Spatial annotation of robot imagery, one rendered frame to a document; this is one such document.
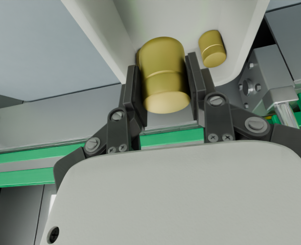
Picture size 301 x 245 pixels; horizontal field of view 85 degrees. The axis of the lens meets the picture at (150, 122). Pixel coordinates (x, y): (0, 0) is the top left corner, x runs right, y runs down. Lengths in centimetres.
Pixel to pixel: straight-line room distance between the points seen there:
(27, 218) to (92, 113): 48
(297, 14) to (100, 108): 37
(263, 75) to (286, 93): 4
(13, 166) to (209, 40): 52
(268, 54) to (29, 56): 39
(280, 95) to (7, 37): 40
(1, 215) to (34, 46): 65
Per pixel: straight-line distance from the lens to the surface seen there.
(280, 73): 27
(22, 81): 48
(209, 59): 28
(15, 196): 82
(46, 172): 46
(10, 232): 82
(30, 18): 33
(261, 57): 28
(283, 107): 25
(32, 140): 49
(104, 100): 40
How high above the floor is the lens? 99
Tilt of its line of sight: 21 degrees down
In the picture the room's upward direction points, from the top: 177 degrees clockwise
